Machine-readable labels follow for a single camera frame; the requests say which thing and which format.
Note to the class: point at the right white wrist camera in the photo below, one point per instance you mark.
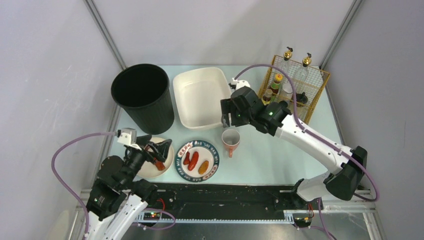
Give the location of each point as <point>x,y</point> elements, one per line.
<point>236,84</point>

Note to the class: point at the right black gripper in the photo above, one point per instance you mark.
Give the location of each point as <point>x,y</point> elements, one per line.
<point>228,110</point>

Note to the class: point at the electronics board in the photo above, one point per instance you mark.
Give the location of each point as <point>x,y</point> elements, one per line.
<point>151,216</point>
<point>302,222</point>

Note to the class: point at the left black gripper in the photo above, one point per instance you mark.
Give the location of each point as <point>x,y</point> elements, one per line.
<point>147,151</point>

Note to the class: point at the orange sausage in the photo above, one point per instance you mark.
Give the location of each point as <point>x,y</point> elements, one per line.
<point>203,167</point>

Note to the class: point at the yellow wire basket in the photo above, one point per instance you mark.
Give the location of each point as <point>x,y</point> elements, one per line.
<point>313,86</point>

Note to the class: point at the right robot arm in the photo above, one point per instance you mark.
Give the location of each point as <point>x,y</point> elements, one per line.
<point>345,166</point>

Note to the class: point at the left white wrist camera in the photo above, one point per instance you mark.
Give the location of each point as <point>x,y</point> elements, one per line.
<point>127,136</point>

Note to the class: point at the white rectangular tub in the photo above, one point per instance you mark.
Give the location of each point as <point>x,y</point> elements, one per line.
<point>198,94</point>

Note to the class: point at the small bottle tan cap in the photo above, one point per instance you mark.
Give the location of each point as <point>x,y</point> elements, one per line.
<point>266,98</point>

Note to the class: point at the orange ceramic mug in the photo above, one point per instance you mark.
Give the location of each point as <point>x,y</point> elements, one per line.
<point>231,139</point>

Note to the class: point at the green rimmed patterned plate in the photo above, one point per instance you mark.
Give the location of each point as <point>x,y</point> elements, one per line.
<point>207,152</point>

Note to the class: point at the glass oil bottle gold spout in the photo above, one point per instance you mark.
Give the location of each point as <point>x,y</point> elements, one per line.
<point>285,63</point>

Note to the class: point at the large red sausage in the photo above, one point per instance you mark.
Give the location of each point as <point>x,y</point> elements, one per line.
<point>193,162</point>

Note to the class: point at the right electronics board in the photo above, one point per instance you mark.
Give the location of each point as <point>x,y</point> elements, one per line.
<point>302,222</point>

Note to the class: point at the left electronics board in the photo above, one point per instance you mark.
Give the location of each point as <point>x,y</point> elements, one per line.
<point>151,216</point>

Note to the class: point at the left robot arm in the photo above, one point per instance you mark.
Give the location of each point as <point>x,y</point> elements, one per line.
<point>116,199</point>

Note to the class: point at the red label sauce bottle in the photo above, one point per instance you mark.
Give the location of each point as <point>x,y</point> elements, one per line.
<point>275,86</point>

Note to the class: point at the cream plate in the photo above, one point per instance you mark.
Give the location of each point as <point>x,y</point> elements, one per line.
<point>149,170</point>

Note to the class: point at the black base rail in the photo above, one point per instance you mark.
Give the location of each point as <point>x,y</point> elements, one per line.
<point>223,202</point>

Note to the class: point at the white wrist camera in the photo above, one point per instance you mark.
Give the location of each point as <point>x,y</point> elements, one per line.
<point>127,136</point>
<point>236,84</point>

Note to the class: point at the black ribbed trash bin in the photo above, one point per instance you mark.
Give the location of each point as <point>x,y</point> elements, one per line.
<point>143,92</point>

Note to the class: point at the jar with black lid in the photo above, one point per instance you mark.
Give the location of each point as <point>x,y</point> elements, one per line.
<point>301,99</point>

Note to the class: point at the brown meat piece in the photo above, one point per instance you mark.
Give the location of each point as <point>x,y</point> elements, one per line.
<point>159,165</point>

